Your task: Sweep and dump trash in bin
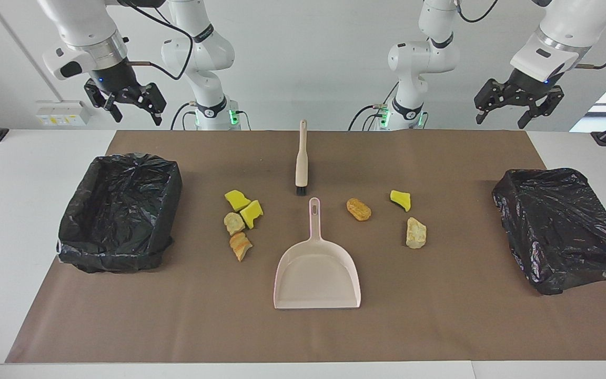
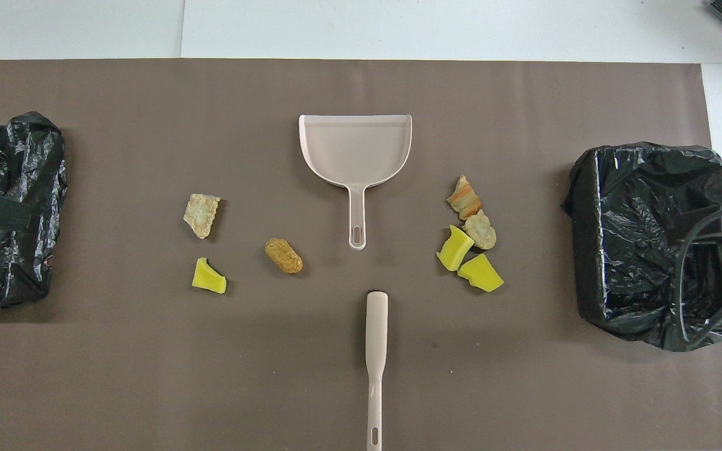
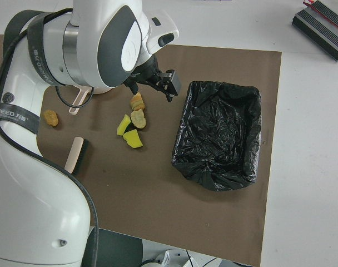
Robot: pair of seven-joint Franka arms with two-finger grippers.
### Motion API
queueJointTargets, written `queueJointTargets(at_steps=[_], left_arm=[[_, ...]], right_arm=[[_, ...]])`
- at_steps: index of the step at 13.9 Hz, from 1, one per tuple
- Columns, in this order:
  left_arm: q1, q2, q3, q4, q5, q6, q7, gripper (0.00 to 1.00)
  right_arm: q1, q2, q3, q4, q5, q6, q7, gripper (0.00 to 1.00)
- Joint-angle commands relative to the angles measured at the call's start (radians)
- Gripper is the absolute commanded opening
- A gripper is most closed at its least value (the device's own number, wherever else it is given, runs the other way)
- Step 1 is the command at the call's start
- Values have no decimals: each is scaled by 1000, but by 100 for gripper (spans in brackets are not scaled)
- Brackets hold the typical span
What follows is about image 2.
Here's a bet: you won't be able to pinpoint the beige sponge chunk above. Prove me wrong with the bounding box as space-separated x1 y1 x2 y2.
184 194 221 239
463 210 498 251

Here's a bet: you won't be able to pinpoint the yellow green sponge piece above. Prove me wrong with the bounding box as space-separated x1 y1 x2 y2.
191 257 228 294

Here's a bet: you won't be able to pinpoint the orange striped sponge chunk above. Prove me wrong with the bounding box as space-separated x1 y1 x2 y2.
447 175 482 221

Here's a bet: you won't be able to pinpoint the brown oval sponge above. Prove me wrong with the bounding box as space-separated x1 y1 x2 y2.
264 238 304 274

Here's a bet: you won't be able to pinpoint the pale pink plastic dustpan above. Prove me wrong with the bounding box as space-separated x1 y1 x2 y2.
299 114 413 251

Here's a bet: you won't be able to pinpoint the beige hand brush black bristles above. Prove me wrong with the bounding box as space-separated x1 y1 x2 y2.
365 291 389 451

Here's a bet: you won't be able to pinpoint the brown paper table mat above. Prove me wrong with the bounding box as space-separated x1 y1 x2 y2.
0 60 722 450

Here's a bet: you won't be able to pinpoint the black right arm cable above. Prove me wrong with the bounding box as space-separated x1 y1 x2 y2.
674 202 722 351

